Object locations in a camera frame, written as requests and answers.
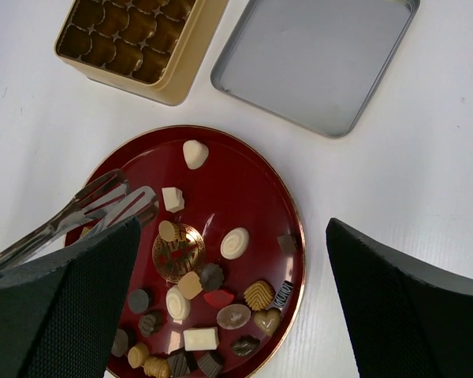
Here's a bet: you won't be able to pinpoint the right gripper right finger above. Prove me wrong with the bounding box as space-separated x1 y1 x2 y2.
326 218 473 377

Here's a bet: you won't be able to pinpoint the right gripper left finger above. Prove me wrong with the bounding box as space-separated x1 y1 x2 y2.
0 217 141 377

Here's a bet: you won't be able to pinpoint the silver metal tongs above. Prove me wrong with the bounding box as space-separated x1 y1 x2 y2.
0 169 159 271

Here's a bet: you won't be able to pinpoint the tan round chocolate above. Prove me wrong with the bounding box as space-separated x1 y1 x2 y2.
158 220 181 242

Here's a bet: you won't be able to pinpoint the dark flower chocolate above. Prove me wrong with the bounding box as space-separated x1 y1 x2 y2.
199 263 224 291

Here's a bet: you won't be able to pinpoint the white square chocolate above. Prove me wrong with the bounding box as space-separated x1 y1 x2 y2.
162 187 184 213

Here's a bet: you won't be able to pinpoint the white oval swirl chocolate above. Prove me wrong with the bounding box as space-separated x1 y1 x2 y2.
220 228 250 260

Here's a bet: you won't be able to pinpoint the white cone chocolate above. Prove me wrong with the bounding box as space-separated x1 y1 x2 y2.
183 139 209 170

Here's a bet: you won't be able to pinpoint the dark round chocolate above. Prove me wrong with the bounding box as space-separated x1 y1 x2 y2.
127 288 153 314

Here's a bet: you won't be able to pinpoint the caramel square chocolate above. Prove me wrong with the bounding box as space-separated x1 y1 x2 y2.
177 271 203 300

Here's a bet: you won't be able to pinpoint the heart shaped chocolate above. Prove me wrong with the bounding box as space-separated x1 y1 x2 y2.
253 308 281 336

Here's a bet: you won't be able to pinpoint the white rectangular chocolate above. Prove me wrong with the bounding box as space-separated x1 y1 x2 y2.
183 327 219 351

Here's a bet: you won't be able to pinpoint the tan ridged chocolate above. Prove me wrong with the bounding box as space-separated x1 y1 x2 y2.
244 280 275 311

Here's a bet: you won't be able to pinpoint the red lips chocolate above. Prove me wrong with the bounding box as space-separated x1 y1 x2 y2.
203 289 235 309

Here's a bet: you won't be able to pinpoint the gold chocolate tin box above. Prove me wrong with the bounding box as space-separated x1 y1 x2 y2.
54 0 227 106

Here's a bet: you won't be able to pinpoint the red round plate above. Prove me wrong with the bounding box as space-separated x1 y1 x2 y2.
92 125 306 377

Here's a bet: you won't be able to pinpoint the silver tin lid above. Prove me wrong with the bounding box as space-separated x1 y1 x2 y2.
210 0 419 138

